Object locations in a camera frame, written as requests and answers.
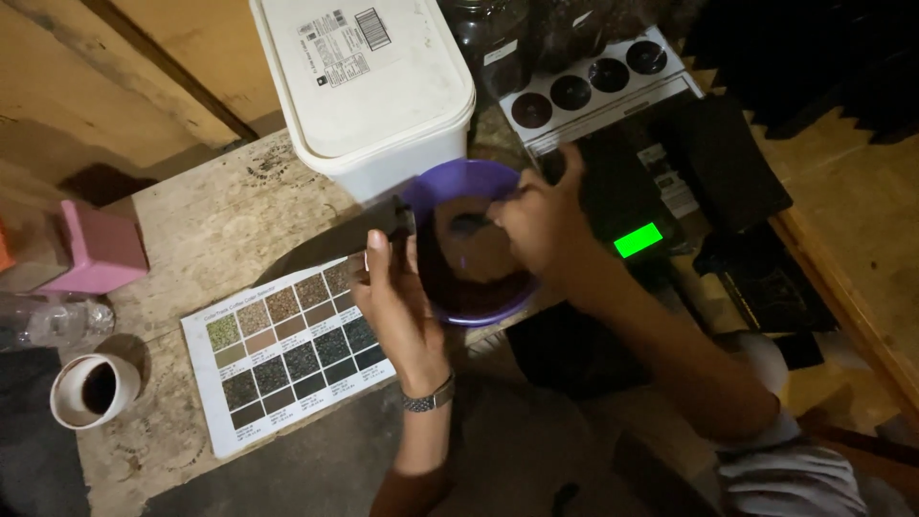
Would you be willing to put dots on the person's left hand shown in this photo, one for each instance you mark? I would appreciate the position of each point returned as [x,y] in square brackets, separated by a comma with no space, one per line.
[406,316]

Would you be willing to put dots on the person's right hand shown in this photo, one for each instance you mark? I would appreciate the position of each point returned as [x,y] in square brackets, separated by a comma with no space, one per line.
[545,222]

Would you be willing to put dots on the person's right fingers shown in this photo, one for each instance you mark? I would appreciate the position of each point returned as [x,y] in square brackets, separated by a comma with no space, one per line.
[524,205]

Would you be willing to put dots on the dark spoon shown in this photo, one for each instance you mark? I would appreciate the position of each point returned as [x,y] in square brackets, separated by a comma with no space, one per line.
[470,224]

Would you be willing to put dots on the black scraper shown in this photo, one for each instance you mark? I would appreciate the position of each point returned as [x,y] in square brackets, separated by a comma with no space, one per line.
[334,244]

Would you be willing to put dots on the purple plastic bowl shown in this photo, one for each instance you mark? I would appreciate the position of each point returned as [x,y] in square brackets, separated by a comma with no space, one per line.
[467,179]

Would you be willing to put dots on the brown ground coffee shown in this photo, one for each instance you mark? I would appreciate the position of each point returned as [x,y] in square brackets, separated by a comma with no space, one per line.
[474,276]

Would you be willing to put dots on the black scale with green display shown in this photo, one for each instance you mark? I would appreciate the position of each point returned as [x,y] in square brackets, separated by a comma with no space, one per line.
[624,208]

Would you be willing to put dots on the white tray of dark discs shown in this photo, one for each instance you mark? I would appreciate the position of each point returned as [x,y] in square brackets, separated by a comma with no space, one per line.
[596,82]

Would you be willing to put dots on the dark glass jar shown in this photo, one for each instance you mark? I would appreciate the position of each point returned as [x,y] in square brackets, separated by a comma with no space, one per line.
[495,43]

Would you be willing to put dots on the dark coffee bean bags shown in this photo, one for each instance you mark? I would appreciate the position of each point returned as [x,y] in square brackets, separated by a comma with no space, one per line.
[596,25]

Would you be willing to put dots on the white lidded plastic bucket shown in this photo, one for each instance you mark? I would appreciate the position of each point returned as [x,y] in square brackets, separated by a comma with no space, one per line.
[366,79]

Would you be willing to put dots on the black box device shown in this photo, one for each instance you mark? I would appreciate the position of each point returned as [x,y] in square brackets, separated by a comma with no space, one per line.
[725,158]

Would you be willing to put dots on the silver metal wristwatch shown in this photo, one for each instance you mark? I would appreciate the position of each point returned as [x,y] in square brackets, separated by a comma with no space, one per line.
[431,399]

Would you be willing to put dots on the black flat case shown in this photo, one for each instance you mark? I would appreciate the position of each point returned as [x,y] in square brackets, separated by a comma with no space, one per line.
[768,284]

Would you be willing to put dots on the printed coffee colour chart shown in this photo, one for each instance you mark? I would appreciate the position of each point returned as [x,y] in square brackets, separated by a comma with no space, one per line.
[287,359]

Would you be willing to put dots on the white striped shirt sleeve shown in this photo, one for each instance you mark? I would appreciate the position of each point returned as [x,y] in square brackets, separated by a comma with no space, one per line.
[782,474]

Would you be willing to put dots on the pink box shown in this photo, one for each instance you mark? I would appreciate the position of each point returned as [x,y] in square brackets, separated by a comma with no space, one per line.
[100,248]

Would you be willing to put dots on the dark coffee liquid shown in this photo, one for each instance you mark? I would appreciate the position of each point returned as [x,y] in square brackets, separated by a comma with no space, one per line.
[99,388]

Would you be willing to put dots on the crumpled clear plastic bottle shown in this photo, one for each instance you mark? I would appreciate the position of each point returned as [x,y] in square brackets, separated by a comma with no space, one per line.
[61,319]

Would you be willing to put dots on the white paper cup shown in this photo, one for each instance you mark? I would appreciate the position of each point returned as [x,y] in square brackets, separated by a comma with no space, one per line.
[68,402]

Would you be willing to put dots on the dark grey cloth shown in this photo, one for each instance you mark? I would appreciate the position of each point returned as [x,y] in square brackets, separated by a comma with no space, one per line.
[36,445]

